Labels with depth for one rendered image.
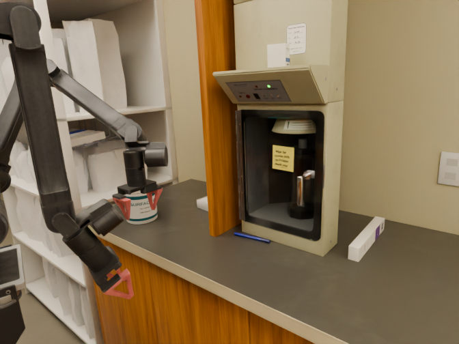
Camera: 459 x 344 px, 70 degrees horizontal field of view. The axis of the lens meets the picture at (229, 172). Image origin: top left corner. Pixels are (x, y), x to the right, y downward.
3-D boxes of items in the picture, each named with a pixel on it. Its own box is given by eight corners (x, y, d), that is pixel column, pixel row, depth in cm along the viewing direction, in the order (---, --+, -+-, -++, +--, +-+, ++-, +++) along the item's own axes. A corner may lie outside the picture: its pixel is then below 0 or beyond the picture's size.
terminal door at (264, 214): (242, 220, 120) (238, 109, 110) (320, 242, 101) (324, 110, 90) (241, 220, 119) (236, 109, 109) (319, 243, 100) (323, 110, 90)
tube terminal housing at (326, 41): (276, 210, 141) (275, 15, 120) (352, 228, 120) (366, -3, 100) (241, 231, 122) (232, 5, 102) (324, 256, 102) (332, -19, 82)
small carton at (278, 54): (272, 68, 94) (272, 46, 92) (289, 67, 92) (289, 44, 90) (267, 67, 89) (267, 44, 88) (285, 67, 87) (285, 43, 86)
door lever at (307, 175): (311, 201, 99) (302, 200, 101) (311, 171, 96) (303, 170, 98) (302, 207, 95) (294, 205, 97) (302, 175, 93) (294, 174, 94)
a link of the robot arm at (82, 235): (57, 233, 74) (61, 241, 69) (84, 213, 76) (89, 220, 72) (76, 252, 77) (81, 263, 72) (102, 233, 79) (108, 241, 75)
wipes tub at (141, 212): (145, 210, 147) (141, 178, 144) (164, 216, 139) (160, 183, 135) (119, 220, 138) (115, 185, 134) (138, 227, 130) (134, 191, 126)
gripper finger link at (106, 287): (136, 278, 84) (115, 253, 79) (146, 291, 78) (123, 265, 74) (113, 297, 81) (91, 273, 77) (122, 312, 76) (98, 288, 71)
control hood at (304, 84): (236, 102, 110) (235, 72, 107) (328, 103, 90) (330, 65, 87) (213, 105, 101) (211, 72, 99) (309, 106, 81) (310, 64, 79)
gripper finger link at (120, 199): (147, 216, 101) (144, 187, 98) (128, 224, 95) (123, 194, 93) (134, 211, 105) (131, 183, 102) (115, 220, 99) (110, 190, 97)
